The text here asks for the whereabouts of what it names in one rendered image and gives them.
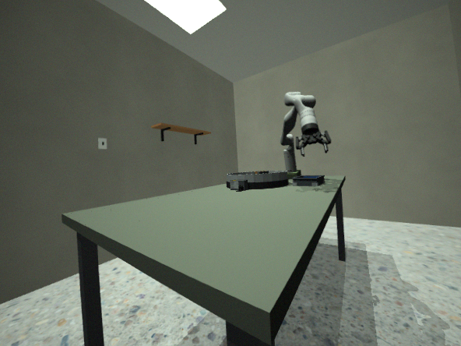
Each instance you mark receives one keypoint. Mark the grey round turntable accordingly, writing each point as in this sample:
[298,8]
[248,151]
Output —
[262,180]

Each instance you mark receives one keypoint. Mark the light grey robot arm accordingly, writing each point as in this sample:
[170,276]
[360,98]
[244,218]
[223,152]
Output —
[304,107]

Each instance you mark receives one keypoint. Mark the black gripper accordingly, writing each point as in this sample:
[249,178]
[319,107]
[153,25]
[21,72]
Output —
[310,135]

